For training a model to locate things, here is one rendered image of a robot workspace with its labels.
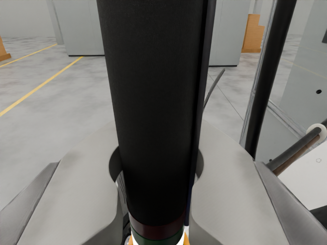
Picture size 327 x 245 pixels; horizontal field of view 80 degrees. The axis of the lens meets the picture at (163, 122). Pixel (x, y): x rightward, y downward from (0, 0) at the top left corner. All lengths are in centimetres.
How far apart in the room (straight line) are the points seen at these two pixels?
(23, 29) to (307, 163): 1417
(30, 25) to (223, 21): 1089
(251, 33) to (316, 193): 788
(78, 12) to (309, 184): 734
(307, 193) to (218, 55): 553
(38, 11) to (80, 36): 634
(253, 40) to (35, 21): 1111
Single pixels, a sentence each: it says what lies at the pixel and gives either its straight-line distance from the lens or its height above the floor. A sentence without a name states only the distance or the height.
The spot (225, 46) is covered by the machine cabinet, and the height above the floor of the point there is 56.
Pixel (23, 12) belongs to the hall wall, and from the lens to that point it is 1409.
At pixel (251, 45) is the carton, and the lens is 837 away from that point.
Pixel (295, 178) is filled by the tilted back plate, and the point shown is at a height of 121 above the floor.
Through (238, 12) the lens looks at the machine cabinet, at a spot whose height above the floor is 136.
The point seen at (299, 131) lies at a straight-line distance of 119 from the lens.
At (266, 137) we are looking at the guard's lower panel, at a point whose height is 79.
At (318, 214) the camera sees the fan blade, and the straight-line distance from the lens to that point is 30.
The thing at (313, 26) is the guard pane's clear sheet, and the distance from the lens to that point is 121.
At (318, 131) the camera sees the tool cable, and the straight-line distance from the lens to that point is 37.
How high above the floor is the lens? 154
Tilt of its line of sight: 31 degrees down
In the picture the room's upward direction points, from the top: straight up
